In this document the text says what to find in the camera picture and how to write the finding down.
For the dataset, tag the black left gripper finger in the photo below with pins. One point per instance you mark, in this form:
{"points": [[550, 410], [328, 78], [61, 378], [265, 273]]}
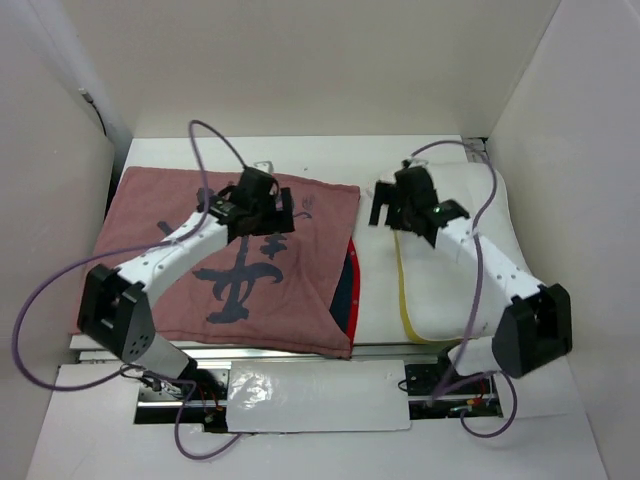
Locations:
{"points": [[216, 202], [285, 221]]}

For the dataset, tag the aluminium frame right side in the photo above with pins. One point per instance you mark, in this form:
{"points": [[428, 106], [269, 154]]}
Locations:
{"points": [[475, 149]]}

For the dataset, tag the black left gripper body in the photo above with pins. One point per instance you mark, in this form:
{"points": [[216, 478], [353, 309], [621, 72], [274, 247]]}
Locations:
{"points": [[265, 218]]}

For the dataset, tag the white pillow with yellow edge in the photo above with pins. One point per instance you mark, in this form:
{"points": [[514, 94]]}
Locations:
{"points": [[404, 281]]}

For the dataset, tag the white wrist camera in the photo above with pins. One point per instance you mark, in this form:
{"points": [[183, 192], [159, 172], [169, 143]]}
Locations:
{"points": [[414, 163], [265, 166]]}

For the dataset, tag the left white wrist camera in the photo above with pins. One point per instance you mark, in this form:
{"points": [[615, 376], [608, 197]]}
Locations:
{"points": [[265, 166]]}

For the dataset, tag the pink and red pillowcase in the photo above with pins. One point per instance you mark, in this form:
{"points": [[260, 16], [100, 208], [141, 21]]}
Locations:
{"points": [[294, 291]]}

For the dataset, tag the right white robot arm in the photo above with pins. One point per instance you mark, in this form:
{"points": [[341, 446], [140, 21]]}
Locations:
{"points": [[517, 324]]}

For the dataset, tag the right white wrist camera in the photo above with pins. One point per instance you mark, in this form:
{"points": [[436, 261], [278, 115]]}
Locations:
{"points": [[414, 163]]}

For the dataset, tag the white glossy cover plate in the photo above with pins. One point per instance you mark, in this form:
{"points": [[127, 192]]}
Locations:
{"points": [[318, 396]]}

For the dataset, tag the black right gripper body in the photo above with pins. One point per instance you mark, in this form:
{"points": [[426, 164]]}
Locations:
{"points": [[407, 209]]}

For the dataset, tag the aluminium mounting rail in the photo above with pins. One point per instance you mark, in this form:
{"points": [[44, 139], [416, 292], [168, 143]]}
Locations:
{"points": [[422, 371]]}

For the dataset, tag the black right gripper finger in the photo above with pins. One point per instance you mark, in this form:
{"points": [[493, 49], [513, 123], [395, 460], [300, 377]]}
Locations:
{"points": [[384, 193], [395, 217]]}

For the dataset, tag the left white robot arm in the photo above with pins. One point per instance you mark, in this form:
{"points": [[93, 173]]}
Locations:
{"points": [[116, 304]]}

